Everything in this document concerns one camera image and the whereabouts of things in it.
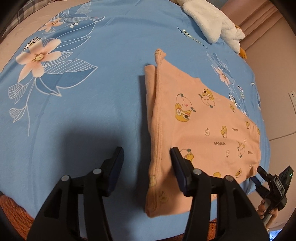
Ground pink duck print shirt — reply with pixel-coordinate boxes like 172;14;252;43
144;49;261;217

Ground person's right hand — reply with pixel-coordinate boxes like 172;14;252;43
256;199;282;227

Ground blue floral blanket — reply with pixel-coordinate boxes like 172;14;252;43
1;1;270;240

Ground pink and blue curtains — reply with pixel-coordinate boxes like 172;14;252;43
221;0;283;50

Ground white plush goose toy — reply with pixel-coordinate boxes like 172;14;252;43
173;0;247;59

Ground pink bed sheet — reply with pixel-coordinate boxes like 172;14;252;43
1;0;88;69

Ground plaid grey quilt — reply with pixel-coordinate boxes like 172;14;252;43
1;1;54;39

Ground white wall power strip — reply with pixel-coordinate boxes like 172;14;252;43
288;91;296;109

